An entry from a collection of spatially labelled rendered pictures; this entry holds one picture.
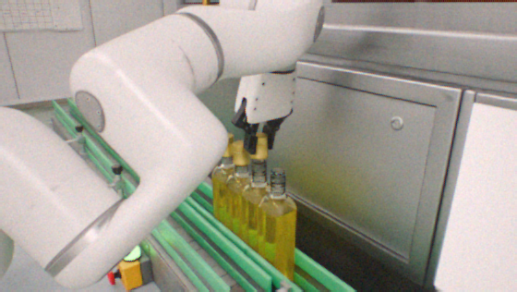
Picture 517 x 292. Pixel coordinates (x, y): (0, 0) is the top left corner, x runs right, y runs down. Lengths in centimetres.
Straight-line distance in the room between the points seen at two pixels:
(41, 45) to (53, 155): 609
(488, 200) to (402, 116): 17
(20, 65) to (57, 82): 54
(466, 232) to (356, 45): 34
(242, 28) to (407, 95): 31
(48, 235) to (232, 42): 24
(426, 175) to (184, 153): 42
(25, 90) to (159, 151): 619
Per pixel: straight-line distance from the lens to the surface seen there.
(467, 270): 65
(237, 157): 74
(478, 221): 61
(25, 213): 34
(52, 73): 648
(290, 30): 43
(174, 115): 30
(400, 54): 62
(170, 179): 30
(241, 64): 41
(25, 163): 34
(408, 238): 69
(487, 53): 56
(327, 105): 72
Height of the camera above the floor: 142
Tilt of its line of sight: 21 degrees down
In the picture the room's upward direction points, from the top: straight up
